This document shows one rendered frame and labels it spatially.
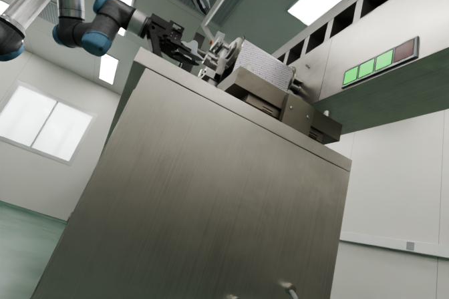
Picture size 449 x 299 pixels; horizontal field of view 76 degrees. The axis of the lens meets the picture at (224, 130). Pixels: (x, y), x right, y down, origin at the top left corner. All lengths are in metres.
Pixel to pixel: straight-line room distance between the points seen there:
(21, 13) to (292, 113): 1.07
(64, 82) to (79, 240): 6.32
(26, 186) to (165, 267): 5.94
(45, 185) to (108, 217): 5.87
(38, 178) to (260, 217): 5.96
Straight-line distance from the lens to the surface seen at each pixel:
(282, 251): 0.76
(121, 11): 1.00
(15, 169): 6.56
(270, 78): 1.14
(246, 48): 1.14
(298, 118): 0.87
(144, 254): 0.63
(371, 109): 1.14
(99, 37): 0.95
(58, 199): 6.44
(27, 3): 1.42
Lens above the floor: 0.56
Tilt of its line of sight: 20 degrees up
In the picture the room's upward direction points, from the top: 19 degrees clockwise
